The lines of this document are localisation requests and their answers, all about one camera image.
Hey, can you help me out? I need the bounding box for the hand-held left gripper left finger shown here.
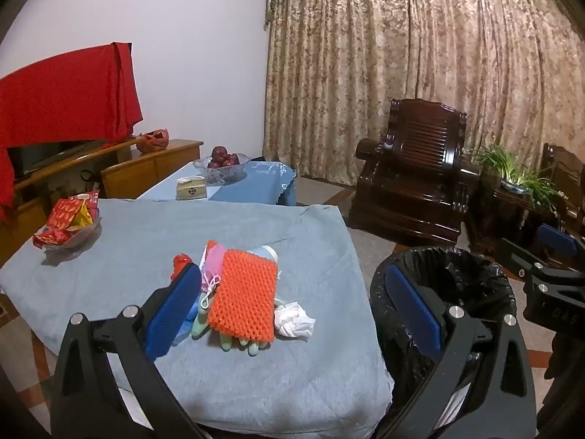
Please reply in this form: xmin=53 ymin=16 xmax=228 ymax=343
xmin=49 ymin=263 xmax=204 ymax=439

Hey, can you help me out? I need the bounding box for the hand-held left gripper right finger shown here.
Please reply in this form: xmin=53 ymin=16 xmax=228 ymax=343
xmin=379 ymin=265 xmax=536 ymax=439

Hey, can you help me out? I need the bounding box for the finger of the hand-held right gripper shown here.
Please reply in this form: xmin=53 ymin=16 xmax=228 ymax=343
xmin=537 ymin=223 xmax=585 ymax=262
xmin=497 ymin=237 xmax=546 ymax=281

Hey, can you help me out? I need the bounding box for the blue plastic bag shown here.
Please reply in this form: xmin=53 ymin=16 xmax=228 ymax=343
xmin=173 ymin=301 xmax=203 ymax=345

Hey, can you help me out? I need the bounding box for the small red plastic bag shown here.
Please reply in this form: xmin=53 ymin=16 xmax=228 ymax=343
xmin=171 ymin=254 xmax=196 ymax=281

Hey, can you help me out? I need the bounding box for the bin with black bag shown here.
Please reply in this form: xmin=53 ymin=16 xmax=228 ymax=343
xmin=369 ymin=246 xmax=518 ymax=439

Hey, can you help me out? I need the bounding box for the pink face mask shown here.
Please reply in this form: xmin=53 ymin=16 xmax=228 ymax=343
xmin=200 ymin=244 xmax=227 ymax=306

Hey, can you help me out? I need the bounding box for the green rubber glove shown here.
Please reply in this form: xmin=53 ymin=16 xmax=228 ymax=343
xmin=191 ymin=299 xmax=264 ymax=357

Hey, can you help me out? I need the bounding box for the orange foam net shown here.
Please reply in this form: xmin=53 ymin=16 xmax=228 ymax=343
xmin=207 ymin=240 xmax=280 ymax=343

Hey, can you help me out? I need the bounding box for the white plastic bottle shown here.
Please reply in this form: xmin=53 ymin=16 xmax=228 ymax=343
xmin=249 ymin=245 xmax=279 ymax=264

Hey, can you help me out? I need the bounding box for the white tissue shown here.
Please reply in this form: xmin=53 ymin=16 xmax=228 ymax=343
xmin=273 ymin=303 xmax=316 ymax=340

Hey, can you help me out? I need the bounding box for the dark wooden side table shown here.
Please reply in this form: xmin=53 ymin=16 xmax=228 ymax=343
xmin=470 ymin=178 xmax=572 ymax=258

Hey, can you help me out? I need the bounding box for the dark wooden armchair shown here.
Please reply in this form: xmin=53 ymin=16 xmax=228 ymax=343
xmin=541 ymin=143 xmax=585 ymax=239
xmin=348 ymin=98 xmax=480 ymax=247

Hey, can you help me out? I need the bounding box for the potted green plant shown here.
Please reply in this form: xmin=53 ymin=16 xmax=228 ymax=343
xmin=473 ymin=144 xmax=568 ymax=212

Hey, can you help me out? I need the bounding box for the glass snack dish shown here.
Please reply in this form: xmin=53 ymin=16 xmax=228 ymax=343
xmin=34 ymin=208 xmax=102 ymax=251

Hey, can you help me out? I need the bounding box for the beige tissue box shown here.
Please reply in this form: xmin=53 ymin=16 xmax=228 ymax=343
xmin=176 ymin=176 xmax=207 ymax=202

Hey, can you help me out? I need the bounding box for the yellow snack packet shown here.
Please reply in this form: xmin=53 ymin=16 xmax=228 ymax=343
xmin=68 ymin=203 xmax=95 ymax=230

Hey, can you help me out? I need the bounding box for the wooden television cabinet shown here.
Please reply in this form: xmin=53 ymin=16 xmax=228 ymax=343
xmin=0 ymin=137 xmax=204 ymax=267

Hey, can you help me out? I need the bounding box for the glass fruit bowl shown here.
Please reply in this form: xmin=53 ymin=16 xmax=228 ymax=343
xmin=193 ymin=153 xmax=251 ymax=186

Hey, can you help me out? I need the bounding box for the blue tablecloth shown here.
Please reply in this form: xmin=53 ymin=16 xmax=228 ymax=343
xmin=137 ymin=160 xmax=298 ymax=209

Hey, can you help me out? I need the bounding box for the red patterned plastic bag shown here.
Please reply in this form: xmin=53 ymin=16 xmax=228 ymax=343
xmin=136 ymin=129 xmax=171 ymax=154

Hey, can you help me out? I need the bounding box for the black television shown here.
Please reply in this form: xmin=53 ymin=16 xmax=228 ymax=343
xmin=7 ymin=139 xmax=107 ymax=179

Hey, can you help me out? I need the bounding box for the beige floral curtain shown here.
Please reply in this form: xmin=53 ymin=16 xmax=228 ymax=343
xmin=263 ymin=0 xmax=585 ymax=189

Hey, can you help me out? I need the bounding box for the red cloth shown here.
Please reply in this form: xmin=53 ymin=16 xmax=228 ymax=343
xmin=0 ymin=42 xmax=144 ymax=220

